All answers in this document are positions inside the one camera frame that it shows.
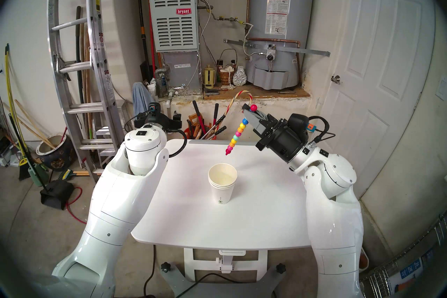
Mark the grey water heater tank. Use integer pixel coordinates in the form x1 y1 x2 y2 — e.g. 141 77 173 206
244 0 316 90

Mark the blue white carton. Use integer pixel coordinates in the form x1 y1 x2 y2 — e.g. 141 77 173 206
388 259 430 294

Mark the blue cloth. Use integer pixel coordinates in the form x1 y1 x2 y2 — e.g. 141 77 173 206
132 82 154 120

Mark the aluminium extension ladder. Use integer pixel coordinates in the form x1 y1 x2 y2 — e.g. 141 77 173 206
47 0 130 182

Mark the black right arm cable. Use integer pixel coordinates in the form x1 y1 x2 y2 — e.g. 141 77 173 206
307 116 336 144

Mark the black floor cable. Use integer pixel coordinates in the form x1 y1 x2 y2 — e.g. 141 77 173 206
143 245 224 298

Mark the red hose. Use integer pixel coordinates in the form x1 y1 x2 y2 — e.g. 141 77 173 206
66 186 88 225

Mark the white paper cup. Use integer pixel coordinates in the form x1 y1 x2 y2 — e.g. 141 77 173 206
208 163 238 187
209 179 237 190

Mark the metal wire shelf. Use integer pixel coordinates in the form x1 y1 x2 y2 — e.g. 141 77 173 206
360 210 447 298

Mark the long black pole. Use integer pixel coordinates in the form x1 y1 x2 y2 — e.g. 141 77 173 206
76 6 86 106

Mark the flexible metal conduit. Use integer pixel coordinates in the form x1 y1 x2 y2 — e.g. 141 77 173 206
168 0 213 97

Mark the green watering can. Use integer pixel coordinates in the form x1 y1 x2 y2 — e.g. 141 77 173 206
28 163 49 188

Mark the wooden pole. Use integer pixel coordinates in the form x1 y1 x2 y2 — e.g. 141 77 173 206
14 100 56 148

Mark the colourful bead stack marker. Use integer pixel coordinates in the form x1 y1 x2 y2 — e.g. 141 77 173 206
225 103 258 156

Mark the white flexible hose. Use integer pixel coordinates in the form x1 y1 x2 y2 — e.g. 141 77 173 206
243 23 269 57

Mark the wicker basket with handle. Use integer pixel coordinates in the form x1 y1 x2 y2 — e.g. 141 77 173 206
218 49 239 86

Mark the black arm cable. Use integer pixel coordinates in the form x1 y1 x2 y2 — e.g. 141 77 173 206
307 116 336 144
167 129 188 158

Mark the striped candy cane decoration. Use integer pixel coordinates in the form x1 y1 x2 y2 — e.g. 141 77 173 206
211 90 254 135

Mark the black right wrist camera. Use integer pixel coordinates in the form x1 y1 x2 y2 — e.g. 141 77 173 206
287 113 311 135

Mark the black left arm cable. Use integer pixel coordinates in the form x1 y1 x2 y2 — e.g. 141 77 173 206
167 129 188 158

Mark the wooden saw handle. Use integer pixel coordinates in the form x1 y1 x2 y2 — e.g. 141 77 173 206
189 114 203 139

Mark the grey drain pipe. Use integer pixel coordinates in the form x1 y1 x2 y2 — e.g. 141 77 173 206
154 65 171 97

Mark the crumpled aluminium foil bundle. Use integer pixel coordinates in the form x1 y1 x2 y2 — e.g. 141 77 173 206
232 66 247 86

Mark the yellow jug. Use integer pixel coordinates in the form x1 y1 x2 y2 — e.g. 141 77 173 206
204 65 216 89

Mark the grey Bryant furnace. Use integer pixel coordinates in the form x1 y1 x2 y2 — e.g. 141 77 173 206
145 0 203 97

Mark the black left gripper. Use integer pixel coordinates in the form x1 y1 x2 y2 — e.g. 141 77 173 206
134 111 183 133

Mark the gas pipe with yellow valve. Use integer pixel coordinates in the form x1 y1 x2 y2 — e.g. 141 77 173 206
197 4 245 25

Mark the white panel door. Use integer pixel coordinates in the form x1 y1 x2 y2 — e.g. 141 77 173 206
309 0 437 207

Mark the white cup with green logo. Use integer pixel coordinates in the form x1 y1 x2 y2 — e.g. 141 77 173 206
210 182 236 205

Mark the dark blue ceramic pot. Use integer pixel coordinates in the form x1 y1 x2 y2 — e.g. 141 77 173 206
36 134 75 172

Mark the wide grey metal strap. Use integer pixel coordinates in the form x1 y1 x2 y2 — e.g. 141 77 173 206
223 39 331 57

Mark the black dustpan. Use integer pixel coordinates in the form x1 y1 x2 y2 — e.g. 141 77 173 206
39 179 74 210

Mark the yellow handled broom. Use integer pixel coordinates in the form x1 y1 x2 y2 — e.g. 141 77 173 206
4 43 32 181

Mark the wooden platform board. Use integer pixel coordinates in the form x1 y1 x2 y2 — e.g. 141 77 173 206
204 86 310 100

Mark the white table frame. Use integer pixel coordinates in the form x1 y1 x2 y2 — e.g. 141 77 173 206
159 248 287 298

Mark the black pole with orange band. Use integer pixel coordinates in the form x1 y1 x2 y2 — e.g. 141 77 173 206
136 0 154 81

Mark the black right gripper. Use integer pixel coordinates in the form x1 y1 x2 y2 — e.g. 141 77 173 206
243 107 308 164

